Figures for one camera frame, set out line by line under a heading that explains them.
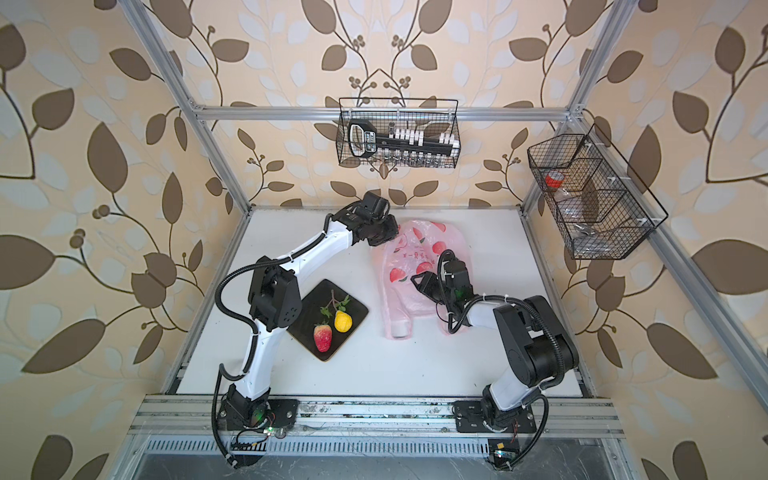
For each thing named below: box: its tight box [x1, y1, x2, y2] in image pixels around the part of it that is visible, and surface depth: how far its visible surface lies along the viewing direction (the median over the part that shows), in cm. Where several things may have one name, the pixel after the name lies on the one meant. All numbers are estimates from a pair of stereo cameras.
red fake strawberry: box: [314, 322, 333, 353], surface depth 85 cm
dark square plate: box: [286, 279, 369, 361], surface depth 90 cm
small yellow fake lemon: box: [320, 290, 353, 333], surface depth 88 cm
